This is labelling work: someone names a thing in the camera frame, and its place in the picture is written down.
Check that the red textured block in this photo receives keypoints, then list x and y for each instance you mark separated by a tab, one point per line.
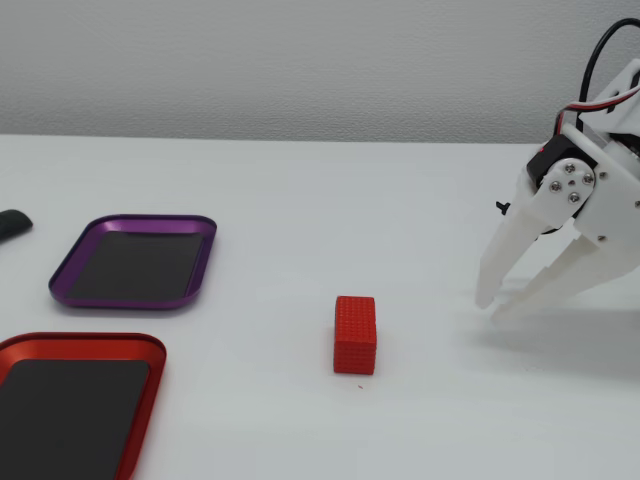
355	335

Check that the red metal tray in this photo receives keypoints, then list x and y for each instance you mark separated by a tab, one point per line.
75	410

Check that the purple metal tray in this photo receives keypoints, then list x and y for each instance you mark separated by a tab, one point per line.
135	265

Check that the black rounded object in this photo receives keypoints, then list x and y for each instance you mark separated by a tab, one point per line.
12	222

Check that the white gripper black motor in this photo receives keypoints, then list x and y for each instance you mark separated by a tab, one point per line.
611	200

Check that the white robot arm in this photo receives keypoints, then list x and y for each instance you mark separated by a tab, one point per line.
616	95

